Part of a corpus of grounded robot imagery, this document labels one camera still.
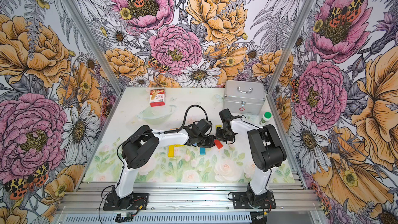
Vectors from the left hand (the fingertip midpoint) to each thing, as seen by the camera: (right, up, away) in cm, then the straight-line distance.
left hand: (213, 147), depth 92 cm
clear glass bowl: (-38, +18, +17) cm, 45 cm away
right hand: (+4, +3, +2) cm, 5 cm away
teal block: (-6, -1, -2) cm, 7 cm away
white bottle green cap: (+33, +17, +4) cm, 37 cm away
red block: (+3, +2, +1) cm, 4 cm away
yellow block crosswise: (-18, +9, -30) cm, 35 cm away
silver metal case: (+19, +30, +10) cm, 37 cm away
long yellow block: (-25, -2, 0) cm, 25 cm away
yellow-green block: (+3, +13, -3) cm, 14 cm away
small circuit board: (-42, -27, -19) cm, 53 cm away
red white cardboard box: (-38, +30, +20) cm, 52 cm away
